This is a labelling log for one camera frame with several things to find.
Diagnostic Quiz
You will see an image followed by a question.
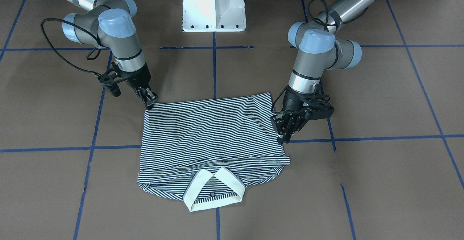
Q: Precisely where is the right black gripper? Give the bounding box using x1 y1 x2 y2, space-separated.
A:
121 63 158 110

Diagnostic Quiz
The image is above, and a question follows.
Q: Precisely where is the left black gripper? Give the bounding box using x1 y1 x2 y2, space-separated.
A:
270 86 314 145

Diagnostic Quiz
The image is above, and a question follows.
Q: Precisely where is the navy white striped polo shirt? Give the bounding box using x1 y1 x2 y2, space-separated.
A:
137 93 290 212

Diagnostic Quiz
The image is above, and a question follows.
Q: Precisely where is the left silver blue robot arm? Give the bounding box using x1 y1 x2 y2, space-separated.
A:
271 0 376 144

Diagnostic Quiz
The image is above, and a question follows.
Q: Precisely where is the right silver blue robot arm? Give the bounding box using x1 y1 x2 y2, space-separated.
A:
61 0 158 110

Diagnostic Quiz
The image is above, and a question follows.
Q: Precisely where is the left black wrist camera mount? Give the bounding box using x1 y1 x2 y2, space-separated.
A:
303 94 335 121

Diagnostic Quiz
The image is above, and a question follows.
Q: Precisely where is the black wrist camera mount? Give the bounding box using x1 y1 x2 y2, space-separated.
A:
98 61 125 97
303 94 335 121

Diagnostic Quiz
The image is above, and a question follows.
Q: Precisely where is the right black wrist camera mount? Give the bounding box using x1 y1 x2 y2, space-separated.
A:
98 61 125 97

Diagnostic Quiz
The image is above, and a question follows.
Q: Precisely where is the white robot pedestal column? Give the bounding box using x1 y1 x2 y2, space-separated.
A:
181 0 247 32

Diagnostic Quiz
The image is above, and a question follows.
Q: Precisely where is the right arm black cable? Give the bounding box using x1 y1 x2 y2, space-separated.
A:
40 18 109 79

